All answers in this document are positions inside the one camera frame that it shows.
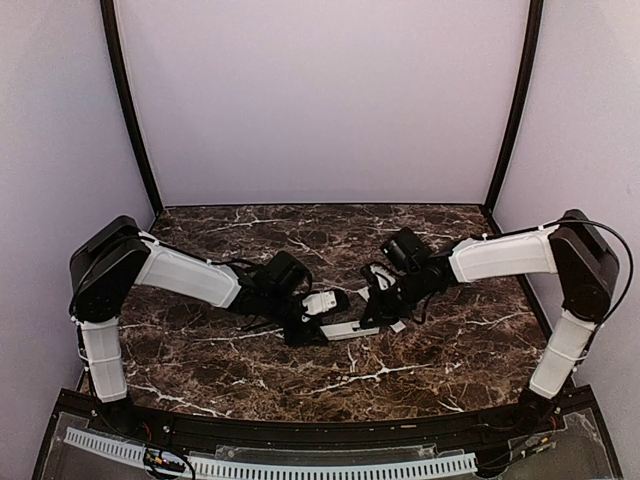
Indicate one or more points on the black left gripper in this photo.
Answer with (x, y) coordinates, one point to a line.
(302, 336)

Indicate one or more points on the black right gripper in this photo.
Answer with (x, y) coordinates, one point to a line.
(381, 313)

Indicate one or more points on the white battery cover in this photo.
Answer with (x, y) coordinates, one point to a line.
(398, 327)

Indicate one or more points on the white remote control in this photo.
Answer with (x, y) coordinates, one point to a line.
(347, 330)

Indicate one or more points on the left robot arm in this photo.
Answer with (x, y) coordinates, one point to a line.
(121, 256)

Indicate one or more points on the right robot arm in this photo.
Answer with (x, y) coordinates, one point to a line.
(572, 247)

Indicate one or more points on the white slotted cable duct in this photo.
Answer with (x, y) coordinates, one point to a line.
(253, 463)

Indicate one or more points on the black front frame rail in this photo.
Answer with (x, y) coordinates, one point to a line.
(487, 430)

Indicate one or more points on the black frame post right rear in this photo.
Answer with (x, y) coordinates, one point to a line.
(523, 79)

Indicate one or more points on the black frame post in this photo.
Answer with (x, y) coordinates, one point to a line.
(523, 79)
(128, 109)

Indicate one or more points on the black frame post left rear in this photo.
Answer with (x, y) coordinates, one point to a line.
(128, 109)

